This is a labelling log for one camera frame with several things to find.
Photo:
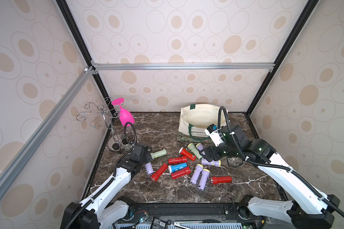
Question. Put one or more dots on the red flashlight below blue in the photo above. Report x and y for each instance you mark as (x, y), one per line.
(181, 172)

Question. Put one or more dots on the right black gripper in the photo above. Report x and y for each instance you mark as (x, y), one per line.
(215, 150)

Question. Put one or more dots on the aluminium left side bar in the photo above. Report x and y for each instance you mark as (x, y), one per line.
(13, 170)

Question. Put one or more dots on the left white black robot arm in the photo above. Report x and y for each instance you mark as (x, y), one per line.
(103, 194)

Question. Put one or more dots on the pink plastic wine glass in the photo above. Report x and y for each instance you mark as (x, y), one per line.
(125, 116)

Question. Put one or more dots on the red flashlight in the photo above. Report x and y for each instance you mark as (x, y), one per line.
(177, 160)
(187, 154)
(221, 180)
(181, 172)
(155, 176)

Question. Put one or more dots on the cream green tote bag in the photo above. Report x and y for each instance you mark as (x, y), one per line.
(195, 119)

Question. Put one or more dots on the purple flashlight yellow head sideways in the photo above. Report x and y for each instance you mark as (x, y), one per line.
(211, 163)

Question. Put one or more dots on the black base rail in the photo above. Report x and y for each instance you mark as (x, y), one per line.
(202, 216)

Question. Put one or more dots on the horizontal aluminium back bar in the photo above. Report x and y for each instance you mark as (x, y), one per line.
(182, 66)

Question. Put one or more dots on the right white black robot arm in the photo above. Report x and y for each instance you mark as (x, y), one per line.
(309, 209)

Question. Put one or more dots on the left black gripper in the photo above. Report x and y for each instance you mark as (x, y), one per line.
(148, 155)

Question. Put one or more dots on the silver wire glass rack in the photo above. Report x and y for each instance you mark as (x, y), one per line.
(101, 114)

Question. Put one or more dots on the pale green flashlight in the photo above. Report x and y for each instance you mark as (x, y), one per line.
(194, 150)
(158, 154)

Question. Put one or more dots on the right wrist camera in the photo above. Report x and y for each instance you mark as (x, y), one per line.
(212, 132)

